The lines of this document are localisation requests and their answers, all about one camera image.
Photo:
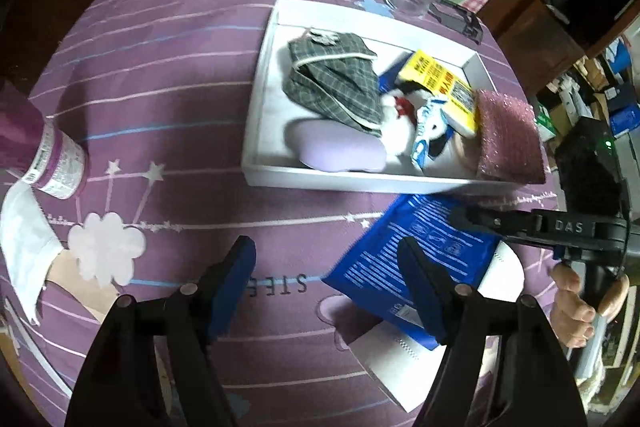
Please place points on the yellow tissue pack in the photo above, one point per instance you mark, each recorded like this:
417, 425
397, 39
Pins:
458, 96

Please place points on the white shallow box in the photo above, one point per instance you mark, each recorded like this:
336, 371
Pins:
268, 162

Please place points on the person's right hand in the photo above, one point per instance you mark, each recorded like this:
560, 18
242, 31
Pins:
570, 317

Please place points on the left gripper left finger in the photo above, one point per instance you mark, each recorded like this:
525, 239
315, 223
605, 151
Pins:
119, 383

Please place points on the grey plaid fabric pouch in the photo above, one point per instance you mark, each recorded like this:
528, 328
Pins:
332, 75

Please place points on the purple striped tablecloth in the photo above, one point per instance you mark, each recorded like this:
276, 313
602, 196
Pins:
157, 91

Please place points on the lilac soft pillow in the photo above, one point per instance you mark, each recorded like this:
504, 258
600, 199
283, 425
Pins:
329, 146

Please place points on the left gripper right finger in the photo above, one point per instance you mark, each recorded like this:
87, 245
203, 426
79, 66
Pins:
533, 385

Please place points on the pink glitter sponge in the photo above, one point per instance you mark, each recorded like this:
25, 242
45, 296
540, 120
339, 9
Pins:
510, 147

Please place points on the blue plastic packet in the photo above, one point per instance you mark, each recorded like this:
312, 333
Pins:
370, 273

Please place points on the white plush snowman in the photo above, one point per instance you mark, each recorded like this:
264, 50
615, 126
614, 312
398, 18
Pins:
399, 120

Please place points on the black clip holder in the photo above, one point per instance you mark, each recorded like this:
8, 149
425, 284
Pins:
458, 19

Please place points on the small blue white packet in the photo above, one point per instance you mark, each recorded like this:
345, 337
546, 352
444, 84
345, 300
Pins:
432, 133

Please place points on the purple lidded bottle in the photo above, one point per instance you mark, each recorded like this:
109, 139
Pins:
36, 151

